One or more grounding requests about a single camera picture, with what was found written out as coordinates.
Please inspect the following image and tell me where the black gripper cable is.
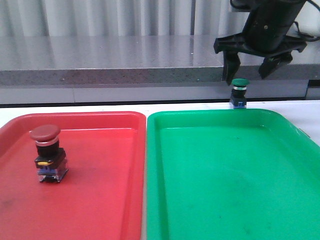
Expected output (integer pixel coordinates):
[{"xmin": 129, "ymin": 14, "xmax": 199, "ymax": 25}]
[{"xmin": 291, "ymin": 0, "xmax": 320, "ymax": 43}]

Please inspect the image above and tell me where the green mushroom push button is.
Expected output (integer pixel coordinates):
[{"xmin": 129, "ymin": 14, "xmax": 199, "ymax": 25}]
[{"xmin": 229, "ymin": 78, "xmax": 250, "ymax": 109}]

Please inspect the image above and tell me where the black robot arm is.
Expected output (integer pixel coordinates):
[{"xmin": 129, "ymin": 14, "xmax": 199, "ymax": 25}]
[{"xmin": 213, "ymin": 0, "xmax": 307, "ymax": 85}]

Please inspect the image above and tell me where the red plastic tray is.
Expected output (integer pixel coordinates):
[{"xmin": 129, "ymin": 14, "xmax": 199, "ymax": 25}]
[{"xmin": 0, "ymin": 111, "xmax": 146, "ymax": 240}]

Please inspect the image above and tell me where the green plastic tray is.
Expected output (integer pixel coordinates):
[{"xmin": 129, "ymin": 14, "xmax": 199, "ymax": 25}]
[{"xmin": 146, "ymin": 109, "xmax": 320, "ymax": 240}]

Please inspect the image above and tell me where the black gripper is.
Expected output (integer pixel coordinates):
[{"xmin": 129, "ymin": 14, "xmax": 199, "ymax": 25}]
[{"xmin": 213, "ymin": 0, "xmax": 307, "ymax": 86}]

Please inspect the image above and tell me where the grey stone counter ledge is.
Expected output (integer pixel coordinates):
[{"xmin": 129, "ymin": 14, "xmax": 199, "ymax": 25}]
[{"xmin": 0, "ymin": 34, "xmax": 320, "ymax": 87}]

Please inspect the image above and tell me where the red mushroom push button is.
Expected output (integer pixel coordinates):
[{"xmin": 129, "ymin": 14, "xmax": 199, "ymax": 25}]
[{"xmin": 30, "ymin": 124, "xmax": 69, "ymax": 183}]

